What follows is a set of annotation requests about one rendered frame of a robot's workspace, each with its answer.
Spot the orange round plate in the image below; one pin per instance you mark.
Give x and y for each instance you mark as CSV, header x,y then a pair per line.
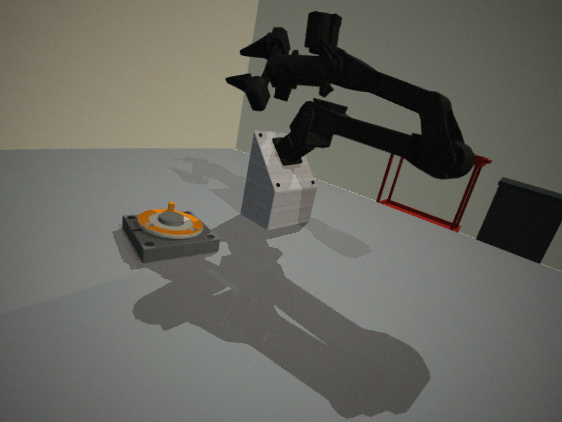
x,y
148,221

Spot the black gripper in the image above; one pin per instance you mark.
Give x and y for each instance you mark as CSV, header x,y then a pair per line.
x,y
280,68

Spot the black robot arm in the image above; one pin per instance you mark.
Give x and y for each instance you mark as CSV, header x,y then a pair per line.
x,y
440,151

